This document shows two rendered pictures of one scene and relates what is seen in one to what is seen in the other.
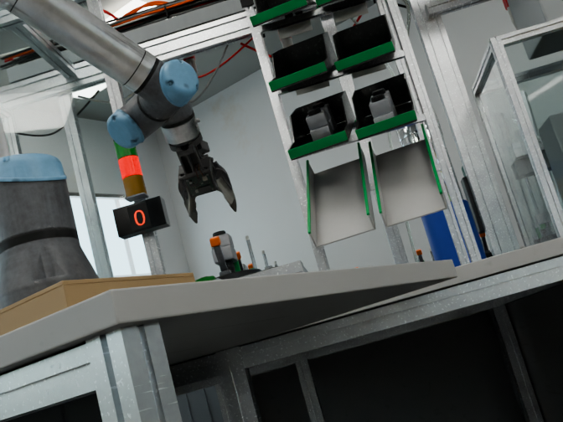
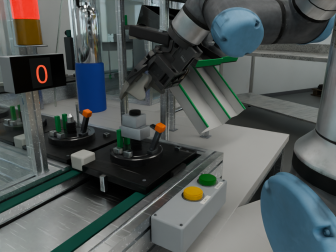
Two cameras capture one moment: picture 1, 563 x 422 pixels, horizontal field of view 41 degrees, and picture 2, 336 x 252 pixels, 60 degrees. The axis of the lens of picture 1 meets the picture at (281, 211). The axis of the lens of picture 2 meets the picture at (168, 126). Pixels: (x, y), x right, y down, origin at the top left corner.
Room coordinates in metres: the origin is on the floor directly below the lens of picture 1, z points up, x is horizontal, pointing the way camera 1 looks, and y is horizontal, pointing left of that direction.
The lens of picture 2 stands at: (1.24, 0.74, 1.28)
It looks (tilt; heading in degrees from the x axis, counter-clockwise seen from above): 17 degrees down; 299
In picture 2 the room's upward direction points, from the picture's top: straight up
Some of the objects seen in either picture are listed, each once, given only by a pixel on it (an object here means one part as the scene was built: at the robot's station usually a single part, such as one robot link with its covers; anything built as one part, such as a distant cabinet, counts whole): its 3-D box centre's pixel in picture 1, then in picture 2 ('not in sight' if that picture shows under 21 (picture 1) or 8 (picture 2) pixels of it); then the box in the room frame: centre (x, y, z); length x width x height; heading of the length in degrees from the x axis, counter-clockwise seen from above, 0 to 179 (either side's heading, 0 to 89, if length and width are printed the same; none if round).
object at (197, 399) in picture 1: (198, 403); not in sight; (3.75, 0.63, 0.73); 0.62 x 0.42 x 0.23; 86
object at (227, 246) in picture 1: (223, 248); (132, 123); (1.67, 0.15, 1.06); 0.08 x 0.04 x 0.07; 176
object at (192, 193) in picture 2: not in sight; (193, 195); (1.45, 0.25, 0.96); 0.04 x 0.04 x 0.02
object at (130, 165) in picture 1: (130, 168); (24, 5); (1.79, 0.33, 1.34); 0.05 x 0.05 x 0.05
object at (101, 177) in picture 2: not in sight; (103, 183); (1.67, 0.27, 0.95); 0.01 x 0.01 x 0.04; 86
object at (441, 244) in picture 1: (457, 247); (91, 86); (2.42, -0.50, 1.00); 0.16 x 0.16 x 0.27
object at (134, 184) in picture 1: (135, 187); (28, 32); (1.79, 0.33, 1.29); 0.05 x 0.05 x 0.05
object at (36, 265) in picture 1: (44, 272); not in sight; (1.10, 0.36, 0.99); 0.15 x 0.15 x 0.10
